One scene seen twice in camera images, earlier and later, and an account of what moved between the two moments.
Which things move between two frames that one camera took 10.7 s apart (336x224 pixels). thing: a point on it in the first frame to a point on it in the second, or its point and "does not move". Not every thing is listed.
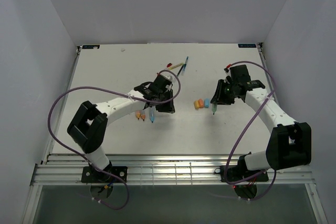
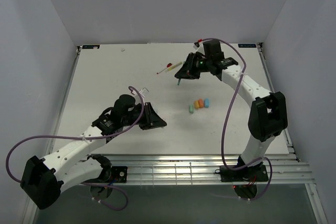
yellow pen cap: x=196 y=104 does not move
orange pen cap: x=201 y=103 does not move
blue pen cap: x=207 y=103 does not move
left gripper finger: x=168 y=107 to x=155 y=119
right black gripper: x=219 y=97 to x=188 y=67
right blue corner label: x=247 y=45 does not move
